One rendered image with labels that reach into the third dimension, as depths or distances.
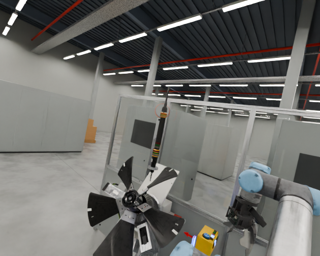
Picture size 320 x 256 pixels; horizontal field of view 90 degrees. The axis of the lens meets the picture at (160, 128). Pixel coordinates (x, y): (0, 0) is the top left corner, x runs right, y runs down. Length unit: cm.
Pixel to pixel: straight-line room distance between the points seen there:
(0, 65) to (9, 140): 719
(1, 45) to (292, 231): 1314
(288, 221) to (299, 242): 5
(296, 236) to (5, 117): 625
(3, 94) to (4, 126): 88
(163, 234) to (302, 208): 68
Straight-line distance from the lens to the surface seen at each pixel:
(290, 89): 512
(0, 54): 1301
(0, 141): 638
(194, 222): 184
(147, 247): 120
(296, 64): 533
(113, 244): 116
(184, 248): 44
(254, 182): 64
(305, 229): 56
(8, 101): 623
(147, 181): 150
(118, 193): 143
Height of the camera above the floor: 174
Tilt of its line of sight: 2 degrees down
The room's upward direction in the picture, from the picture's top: 11 degrees clockwise
